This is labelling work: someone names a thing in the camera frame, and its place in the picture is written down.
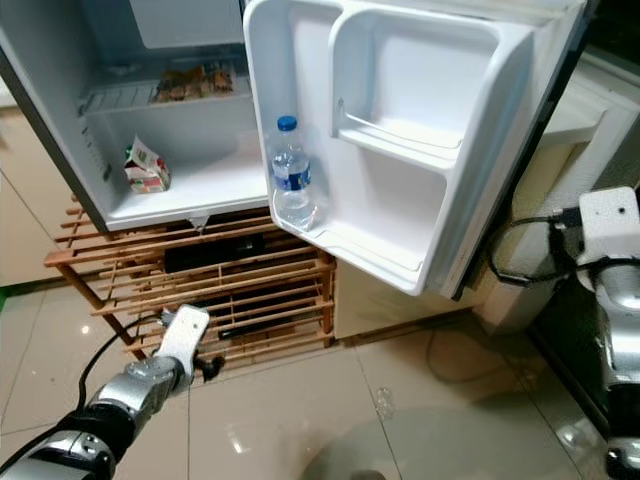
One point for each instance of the blue white plastic food bag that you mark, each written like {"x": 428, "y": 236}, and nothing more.
{"x": 200, "y": 82}

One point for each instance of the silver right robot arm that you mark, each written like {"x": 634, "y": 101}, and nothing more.
{"x": 620, "y": 340}

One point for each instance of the fridge door with white liner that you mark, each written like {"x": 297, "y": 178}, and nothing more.
{"x": 400, "y": 150}

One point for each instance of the wooden slatted rack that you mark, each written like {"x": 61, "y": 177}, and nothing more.
{"x": 220, "y": 290}

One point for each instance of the beige linen cloth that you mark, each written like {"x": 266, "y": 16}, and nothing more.
{"x": 390, "y": 300}

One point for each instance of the clear blue-capped water bottle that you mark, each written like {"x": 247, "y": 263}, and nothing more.
{"x": 292, "y": 175}

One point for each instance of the white red milk carton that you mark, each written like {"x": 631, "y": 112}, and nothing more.
{"x": 147, "y": 168}

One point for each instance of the green box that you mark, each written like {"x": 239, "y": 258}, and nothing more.
{"x": 12, "y": 291}

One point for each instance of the translucent freezer compartment flap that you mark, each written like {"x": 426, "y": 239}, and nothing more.
{"x": 185, "y": 22}

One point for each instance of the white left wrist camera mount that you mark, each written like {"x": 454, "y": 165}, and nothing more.
{"x": 185, "y": 335}

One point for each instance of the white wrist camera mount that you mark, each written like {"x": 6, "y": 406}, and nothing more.
{"x": 185, "y": 335}
{"x": 610, "y": 215}

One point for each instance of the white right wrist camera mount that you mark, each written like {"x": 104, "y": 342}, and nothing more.
{"x": 610, "y": 215}

